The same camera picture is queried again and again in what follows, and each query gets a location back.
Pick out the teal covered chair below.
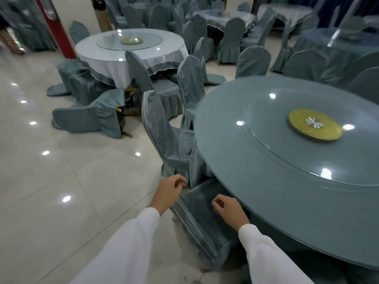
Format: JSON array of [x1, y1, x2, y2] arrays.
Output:
[[68, 20, 91, 45], [283, 49, 329, 83], [271, 19, 294, 73], [218, 17, 246, 65], [125, 50, 183, 120], [201, 56, 227, 86], [235, 45, 272, 80], [182, 14, 208, 54], [177, 55, 207, 131], [171, 177, 242, 271], [192, 37, 214, 62], [241, 7, 278, 52], [345, 66, 379, 105], [47, 59, 116, 107], [141, 90, 196, 182], [52, 88, 134, 139]]

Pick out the cluster of teal banquet chairs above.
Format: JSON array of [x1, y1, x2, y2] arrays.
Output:
[[105, 0, 190, 30], [0, 0, 57, 52]]

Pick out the person's right forearm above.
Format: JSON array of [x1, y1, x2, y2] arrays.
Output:
[[238, 224, 314, 284]]

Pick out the round teal table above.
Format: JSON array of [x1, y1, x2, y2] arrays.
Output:
[[194, 75, 379, 269], [293, 28, 379, 71]]

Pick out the person's right hand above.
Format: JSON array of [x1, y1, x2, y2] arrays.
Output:
[[212, 194, 251, 233]]

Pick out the round glass turntable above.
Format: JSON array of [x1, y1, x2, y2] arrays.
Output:
[[243, 87, 379, 187], [96, 32, 163, 52]]

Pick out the person's left hand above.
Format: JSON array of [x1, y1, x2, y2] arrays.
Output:
[[148, 174, 188, 216]]

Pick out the round white clothed table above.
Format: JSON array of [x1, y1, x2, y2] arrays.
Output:
[[75, 28, 189, 89], [189, 9, 256, 30]]

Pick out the red pillar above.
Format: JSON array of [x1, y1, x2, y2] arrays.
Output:
[[34, 0, 77, 60]]

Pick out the person's left forearm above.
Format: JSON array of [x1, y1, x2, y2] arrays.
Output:
[[69, 207, 161, 284]]

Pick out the teal tablecloth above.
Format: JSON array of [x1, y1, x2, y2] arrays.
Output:
[[189, 136, 379, 284]]

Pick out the dark blue curtain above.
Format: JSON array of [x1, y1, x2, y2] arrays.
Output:
[[289, 0, 379, 20]]

